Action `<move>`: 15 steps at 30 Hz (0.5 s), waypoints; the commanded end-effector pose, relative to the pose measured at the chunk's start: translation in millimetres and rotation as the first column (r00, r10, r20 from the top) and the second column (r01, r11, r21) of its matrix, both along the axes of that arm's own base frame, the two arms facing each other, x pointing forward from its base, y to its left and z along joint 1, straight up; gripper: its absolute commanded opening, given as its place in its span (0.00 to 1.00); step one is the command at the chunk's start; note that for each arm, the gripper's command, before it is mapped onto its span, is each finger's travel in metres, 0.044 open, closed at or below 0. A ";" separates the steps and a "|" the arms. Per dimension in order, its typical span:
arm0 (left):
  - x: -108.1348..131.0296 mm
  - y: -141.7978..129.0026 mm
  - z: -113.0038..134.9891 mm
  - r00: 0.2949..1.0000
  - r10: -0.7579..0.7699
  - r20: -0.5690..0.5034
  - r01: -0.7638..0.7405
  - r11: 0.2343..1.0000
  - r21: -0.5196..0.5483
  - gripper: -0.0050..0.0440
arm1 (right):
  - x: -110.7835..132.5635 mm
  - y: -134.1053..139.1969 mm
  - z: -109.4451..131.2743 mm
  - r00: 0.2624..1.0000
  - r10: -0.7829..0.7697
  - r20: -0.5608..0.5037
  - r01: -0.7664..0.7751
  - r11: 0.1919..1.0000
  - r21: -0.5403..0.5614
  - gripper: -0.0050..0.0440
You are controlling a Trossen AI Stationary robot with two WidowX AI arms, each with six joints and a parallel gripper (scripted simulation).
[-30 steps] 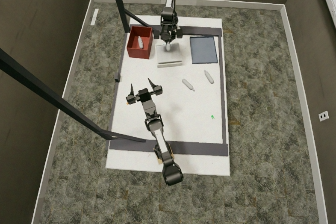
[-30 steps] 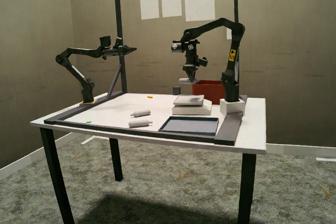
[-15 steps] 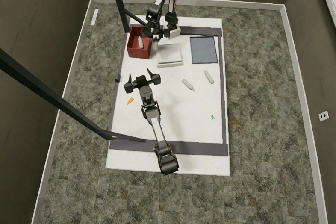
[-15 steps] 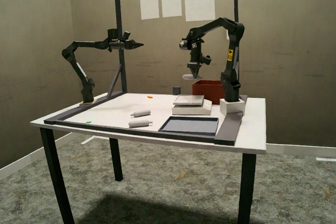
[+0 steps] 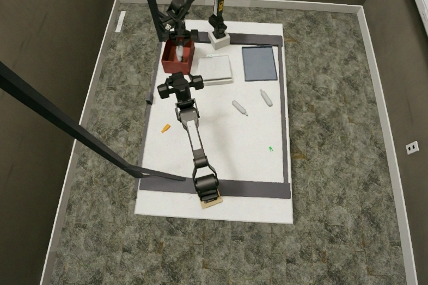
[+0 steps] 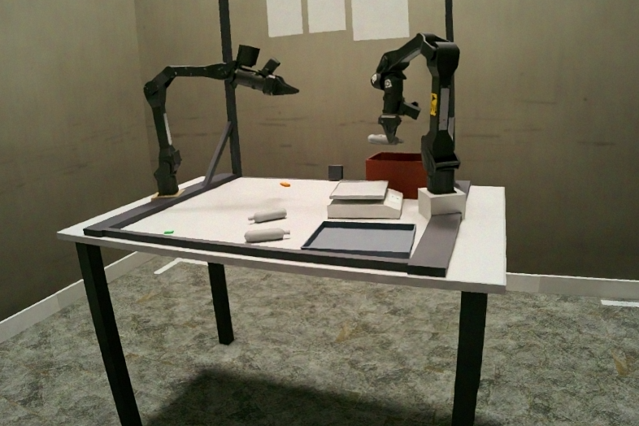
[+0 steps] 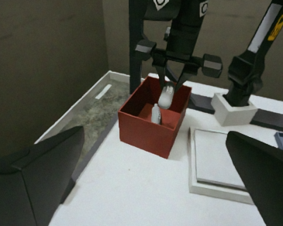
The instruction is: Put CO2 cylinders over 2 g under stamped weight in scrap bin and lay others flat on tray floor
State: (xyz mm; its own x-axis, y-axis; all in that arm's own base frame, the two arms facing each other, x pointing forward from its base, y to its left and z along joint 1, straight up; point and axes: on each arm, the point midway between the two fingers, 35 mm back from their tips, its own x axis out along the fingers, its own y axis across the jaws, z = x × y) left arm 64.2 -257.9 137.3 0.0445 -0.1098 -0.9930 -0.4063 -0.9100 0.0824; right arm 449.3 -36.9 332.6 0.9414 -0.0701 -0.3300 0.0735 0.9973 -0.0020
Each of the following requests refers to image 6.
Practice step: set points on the red-brown open box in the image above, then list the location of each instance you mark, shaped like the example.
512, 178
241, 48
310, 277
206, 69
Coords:
404, 175

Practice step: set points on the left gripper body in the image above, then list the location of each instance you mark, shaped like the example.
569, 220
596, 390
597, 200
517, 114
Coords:
391, 107

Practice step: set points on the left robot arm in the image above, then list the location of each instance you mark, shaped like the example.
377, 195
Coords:
442, 58

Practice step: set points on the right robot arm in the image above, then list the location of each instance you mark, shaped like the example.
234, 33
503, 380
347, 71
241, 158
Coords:
156, 97

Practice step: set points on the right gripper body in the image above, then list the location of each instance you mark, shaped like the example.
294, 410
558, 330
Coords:
257, 82

